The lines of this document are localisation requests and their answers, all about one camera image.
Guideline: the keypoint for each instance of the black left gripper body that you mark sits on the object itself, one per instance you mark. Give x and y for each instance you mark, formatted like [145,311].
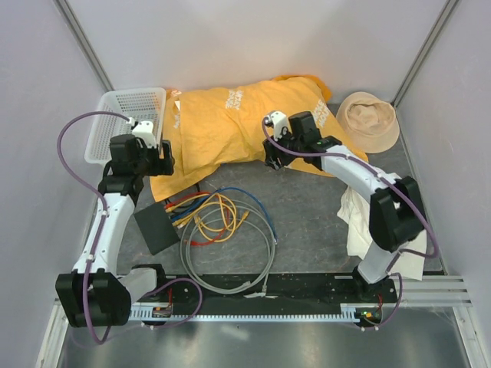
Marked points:
[149,159]

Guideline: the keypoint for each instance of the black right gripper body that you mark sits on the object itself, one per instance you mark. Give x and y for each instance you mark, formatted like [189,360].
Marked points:
[285,157]

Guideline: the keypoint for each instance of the black network switch box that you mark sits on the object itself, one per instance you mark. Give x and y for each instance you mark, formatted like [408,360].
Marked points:
[156,228]

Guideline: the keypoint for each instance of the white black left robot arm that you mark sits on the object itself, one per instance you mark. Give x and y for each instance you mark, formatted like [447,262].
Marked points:
[91,294]

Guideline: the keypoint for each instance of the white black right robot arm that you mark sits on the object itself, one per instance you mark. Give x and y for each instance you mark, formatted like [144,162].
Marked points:
[396,214]

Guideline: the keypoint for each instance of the white plastic perforated basket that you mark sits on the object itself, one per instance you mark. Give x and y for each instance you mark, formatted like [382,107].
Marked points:
[141,104]

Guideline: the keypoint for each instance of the orange printed t-shirt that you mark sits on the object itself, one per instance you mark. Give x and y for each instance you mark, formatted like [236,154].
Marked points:
[207,128]

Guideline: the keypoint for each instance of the white crumpled cloth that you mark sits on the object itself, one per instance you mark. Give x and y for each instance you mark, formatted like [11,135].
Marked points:
[354,211]

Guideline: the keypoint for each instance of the beige bucket hat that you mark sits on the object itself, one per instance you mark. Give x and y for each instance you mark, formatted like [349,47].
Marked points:
[370,123]

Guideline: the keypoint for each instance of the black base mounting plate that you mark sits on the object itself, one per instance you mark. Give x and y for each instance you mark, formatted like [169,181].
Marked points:
[283,294]

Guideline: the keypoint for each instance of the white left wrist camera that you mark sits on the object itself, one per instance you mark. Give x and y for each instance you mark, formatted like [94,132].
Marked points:
[146,130]

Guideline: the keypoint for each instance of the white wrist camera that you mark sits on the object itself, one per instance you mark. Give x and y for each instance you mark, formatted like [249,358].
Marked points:
[278,121]
[146,130]

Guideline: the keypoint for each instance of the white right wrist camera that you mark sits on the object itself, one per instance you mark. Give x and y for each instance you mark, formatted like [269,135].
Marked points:
[278,121]

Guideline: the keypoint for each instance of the grey slotted cable duct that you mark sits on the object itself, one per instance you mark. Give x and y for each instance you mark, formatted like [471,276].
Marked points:
[146,313]

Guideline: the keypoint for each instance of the aluminium frame rail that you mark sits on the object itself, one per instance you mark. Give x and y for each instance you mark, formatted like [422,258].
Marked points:
[435,291]

